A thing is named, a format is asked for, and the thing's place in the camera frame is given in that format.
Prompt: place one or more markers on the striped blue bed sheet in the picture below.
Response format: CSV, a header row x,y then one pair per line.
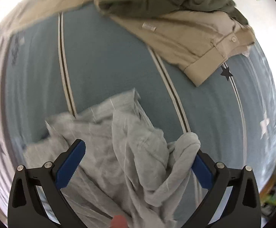
x,y
74,60

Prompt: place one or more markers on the left hand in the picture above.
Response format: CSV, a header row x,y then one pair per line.
x,y
119,221

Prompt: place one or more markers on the shelf with clutter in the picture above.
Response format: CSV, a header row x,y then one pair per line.
x,y
268,198

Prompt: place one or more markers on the beige trousers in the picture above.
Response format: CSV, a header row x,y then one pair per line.
x,y
196,42

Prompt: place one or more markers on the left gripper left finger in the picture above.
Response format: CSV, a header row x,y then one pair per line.
x,y
25,208

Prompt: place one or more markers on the grey striped t-shirt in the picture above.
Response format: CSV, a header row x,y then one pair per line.
x,y
128,169

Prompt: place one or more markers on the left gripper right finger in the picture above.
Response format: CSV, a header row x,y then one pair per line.
x,y
243,206

